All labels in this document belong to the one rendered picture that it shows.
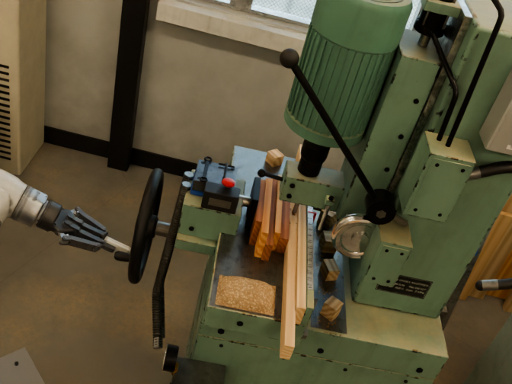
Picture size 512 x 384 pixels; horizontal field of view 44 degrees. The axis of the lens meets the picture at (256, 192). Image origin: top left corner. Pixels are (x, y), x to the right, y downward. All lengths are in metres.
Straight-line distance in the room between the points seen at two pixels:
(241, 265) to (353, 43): 0.54
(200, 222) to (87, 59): 1.59
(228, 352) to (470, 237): 0.61
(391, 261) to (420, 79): 0.38
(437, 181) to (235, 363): 0.66
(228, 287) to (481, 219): 0.55
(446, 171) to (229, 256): 0.51
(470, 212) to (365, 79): 0.38
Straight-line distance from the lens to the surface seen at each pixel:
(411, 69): 1.26
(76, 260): 2.64
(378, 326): 1.56
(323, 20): 1.23
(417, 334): 1.59
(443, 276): 1.54
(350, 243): 1.41
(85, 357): 2.34
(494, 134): 1.25
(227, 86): 2.82
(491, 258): 2.93
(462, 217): 1.43
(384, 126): 1.32
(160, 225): 1.59
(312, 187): 1.44
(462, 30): 1.24
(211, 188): 1.43
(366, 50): 1.22
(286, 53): 1.14
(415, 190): 1.26
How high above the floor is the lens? 1.88
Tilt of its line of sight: 37 degrees down
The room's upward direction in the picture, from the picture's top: 16 degrees clockwise
